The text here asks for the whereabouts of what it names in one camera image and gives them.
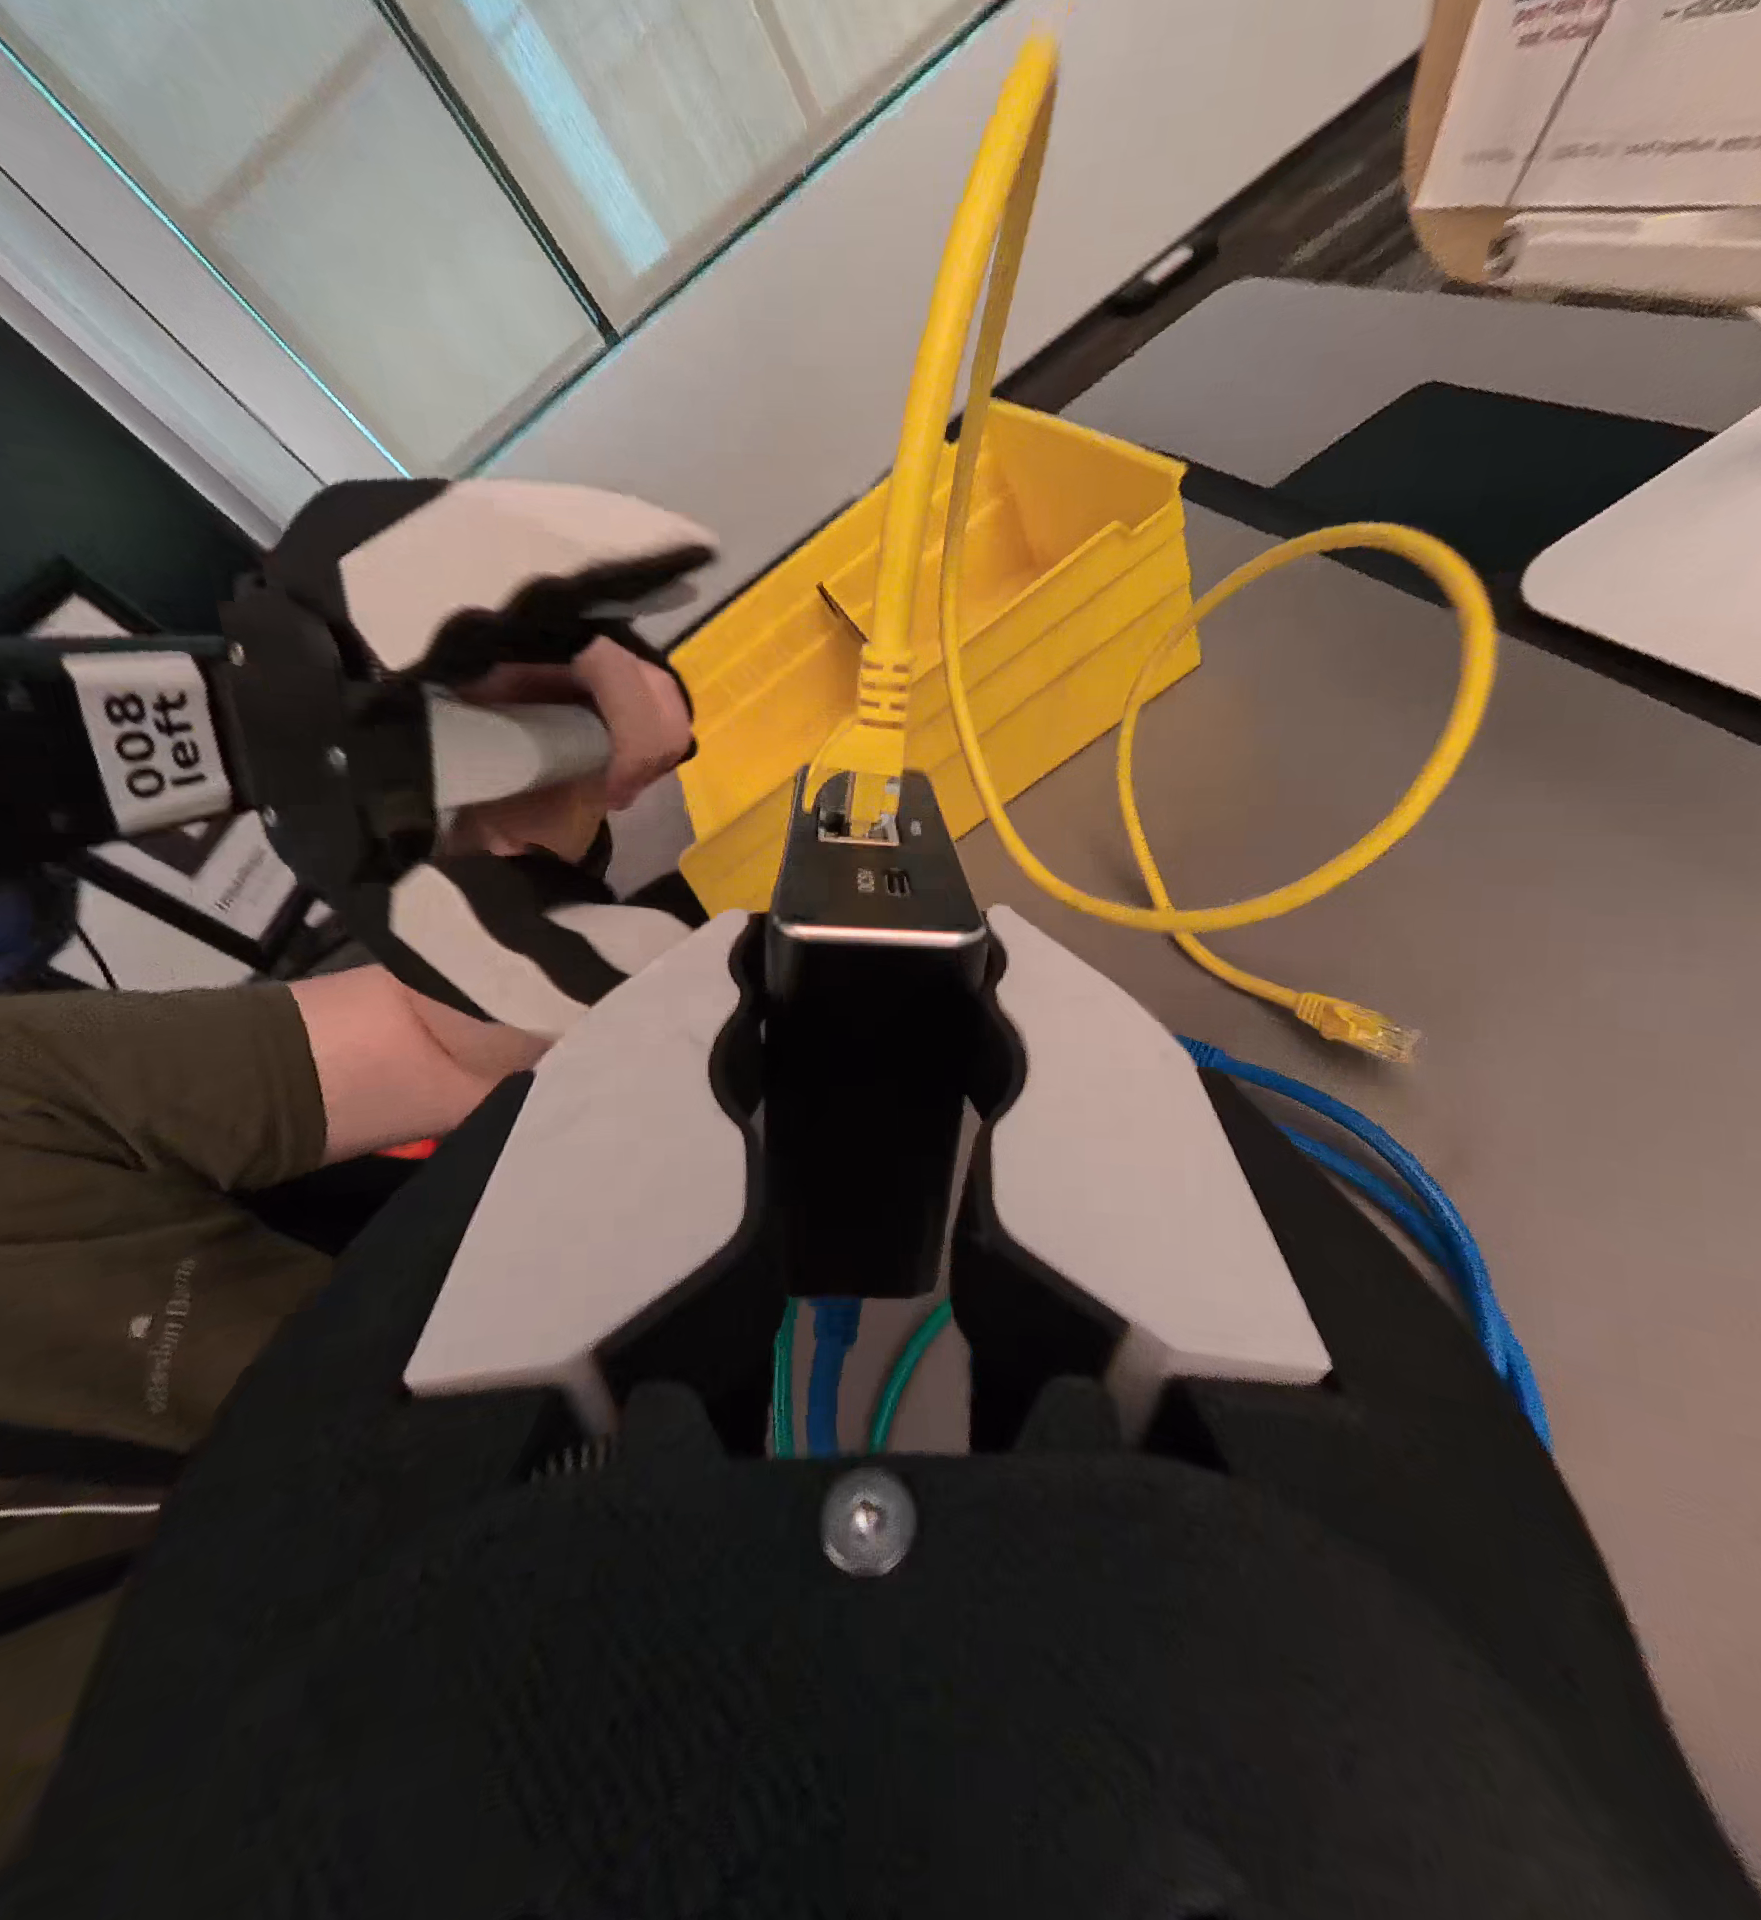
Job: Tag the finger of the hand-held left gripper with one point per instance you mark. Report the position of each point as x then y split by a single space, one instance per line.
522 546
444 915

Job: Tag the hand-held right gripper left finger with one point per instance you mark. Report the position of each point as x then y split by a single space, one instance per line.
596 1183

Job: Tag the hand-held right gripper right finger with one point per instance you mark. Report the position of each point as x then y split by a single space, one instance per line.
1121 1183

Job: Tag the black network switch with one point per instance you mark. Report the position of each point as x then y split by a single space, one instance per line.
866 1109

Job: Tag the yellow plastic bin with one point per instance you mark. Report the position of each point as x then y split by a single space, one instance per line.
1090 494

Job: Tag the person's left forearm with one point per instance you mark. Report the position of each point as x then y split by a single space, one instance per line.
401 1049

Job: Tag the black framed marker sign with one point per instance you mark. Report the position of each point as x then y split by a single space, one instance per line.
221 886

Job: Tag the black bin divider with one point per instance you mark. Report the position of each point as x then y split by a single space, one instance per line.
844 617

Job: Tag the large window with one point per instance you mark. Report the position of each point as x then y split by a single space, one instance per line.
369 223

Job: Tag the small black floor device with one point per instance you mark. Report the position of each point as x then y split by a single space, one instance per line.
1163 275

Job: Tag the black wrist rest pad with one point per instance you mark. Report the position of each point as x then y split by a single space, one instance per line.
1482 449

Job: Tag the white board stand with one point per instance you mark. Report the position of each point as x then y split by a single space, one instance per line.
1692 569

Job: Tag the instruction sheet on stand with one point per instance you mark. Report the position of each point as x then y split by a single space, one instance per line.
1452 240

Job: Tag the large black wall screen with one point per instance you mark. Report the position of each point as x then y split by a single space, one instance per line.
10 449

